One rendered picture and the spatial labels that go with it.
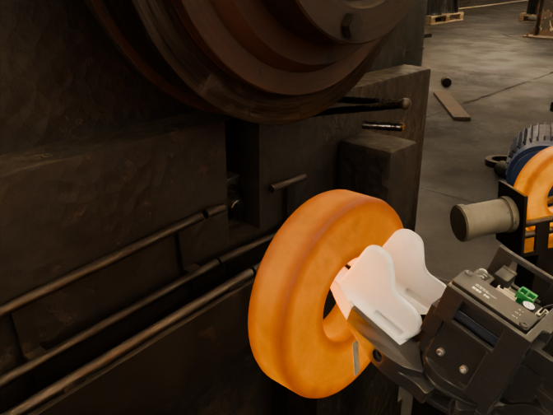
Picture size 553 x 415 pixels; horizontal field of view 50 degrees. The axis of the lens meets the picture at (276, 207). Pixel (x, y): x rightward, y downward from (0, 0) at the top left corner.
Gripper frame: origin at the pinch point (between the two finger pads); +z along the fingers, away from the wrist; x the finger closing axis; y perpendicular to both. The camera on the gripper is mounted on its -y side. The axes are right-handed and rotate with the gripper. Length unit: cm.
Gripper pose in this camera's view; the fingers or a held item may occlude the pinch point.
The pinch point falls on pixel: (336, 271)
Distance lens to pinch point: 44.2
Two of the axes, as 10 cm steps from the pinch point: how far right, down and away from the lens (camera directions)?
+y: 2.1, -8.1, -5.5
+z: -7.0, -5.2, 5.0
